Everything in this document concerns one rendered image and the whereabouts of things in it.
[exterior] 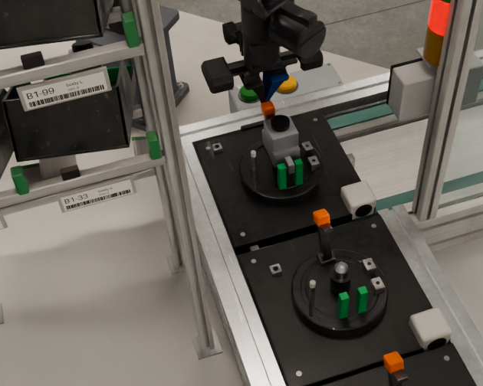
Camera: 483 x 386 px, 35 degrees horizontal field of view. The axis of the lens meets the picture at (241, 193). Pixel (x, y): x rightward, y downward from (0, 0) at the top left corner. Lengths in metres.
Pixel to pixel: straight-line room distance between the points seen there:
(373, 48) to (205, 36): 1.41
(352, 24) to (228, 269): 2.11
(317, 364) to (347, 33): 2.19
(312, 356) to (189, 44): 0.87
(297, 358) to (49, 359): 0.41
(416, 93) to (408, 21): 2.15
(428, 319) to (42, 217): 0.72
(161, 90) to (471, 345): 0.60
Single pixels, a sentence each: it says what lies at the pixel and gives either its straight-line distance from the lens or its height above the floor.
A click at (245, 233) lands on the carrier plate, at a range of 1.22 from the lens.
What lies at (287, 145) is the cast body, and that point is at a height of 1.06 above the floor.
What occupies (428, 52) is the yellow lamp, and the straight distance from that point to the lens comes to 1.06.
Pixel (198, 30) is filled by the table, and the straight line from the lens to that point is 1.78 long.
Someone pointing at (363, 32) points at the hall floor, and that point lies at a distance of 3.15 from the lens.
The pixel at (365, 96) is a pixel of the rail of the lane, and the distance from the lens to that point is 1.45.
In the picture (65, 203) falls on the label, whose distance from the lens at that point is 0.89.
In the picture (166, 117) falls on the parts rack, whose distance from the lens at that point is 0.83.
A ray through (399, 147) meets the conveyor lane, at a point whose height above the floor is 0.92.
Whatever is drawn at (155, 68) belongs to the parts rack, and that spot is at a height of 1.44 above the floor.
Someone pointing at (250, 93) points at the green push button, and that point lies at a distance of 1.44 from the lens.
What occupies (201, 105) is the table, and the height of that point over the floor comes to 0.86.
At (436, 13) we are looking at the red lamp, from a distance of 1.02.
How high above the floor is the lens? 1.94
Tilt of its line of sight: 50 degrees down
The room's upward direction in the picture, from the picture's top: 5 degrees counter-clockwise
